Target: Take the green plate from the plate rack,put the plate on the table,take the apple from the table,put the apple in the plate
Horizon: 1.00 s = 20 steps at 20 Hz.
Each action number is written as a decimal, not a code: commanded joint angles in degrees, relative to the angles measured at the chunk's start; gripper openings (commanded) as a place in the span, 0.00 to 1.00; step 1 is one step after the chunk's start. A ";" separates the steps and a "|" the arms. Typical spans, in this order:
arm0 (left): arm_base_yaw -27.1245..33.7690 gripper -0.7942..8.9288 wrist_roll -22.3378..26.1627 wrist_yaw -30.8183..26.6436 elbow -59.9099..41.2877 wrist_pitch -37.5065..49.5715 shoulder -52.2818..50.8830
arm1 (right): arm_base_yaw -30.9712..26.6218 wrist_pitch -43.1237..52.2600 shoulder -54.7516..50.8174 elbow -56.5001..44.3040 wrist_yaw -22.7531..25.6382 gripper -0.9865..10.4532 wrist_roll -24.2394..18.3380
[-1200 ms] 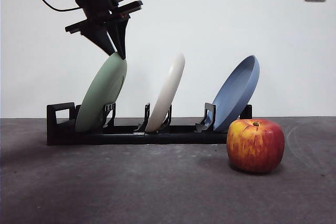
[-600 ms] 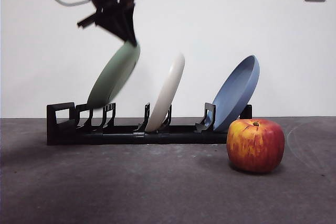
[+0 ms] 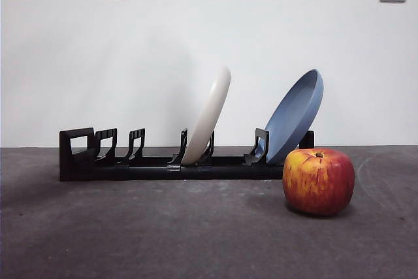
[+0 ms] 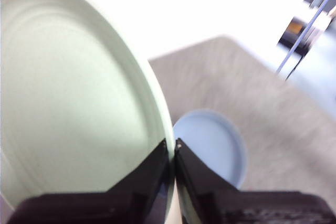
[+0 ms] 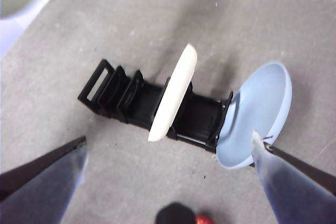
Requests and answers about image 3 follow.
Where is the red yellow apple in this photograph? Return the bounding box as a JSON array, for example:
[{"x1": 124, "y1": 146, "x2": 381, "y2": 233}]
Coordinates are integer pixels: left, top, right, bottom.
[{"x1": 282, "y1": 148, "x2": 355, "y2": 217}]

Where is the cream white plate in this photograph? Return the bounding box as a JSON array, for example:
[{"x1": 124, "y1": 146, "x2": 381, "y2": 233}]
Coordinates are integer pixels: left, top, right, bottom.
[{"x1": 180, "y1": 65, "x2": 232, "y2": 165}]

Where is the black plate rack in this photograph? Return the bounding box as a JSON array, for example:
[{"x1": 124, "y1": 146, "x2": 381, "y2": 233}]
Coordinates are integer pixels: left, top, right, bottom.
[{"x1": 59, "y1": 127, "x2": 315, "y2": 182}]

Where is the blue plate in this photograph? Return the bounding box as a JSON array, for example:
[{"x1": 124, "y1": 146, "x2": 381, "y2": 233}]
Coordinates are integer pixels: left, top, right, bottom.
[{"x1": 263, "y1": 69, "x2": 325, "y2": 165}]

